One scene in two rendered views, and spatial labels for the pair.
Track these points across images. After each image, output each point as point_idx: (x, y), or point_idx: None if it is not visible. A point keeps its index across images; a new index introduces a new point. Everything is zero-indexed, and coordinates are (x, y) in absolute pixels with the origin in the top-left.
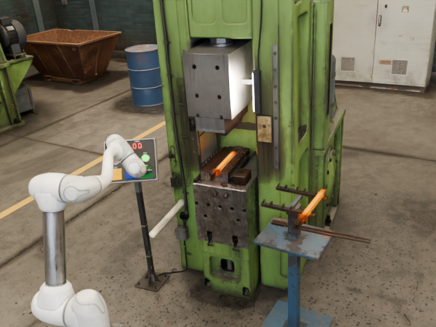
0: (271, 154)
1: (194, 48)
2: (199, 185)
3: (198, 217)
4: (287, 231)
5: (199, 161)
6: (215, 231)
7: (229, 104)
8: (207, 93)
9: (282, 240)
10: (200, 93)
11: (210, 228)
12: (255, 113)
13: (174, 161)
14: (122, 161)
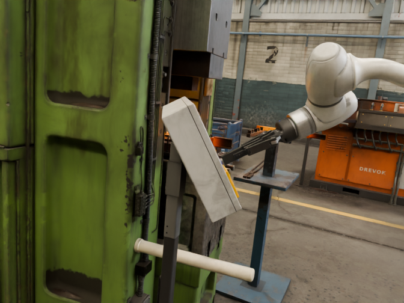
0: (206, 111)
1: None
2: None
3: (206, 226)
4: (261, 175)
5: (163, 145)
6: (212, 236)
7: (229, 36)
8: (222, 15)
9: (278, 178)
10: (218, 13)
11: (211, 234)
12: None
13: (141, 159)
14: (343, 95)
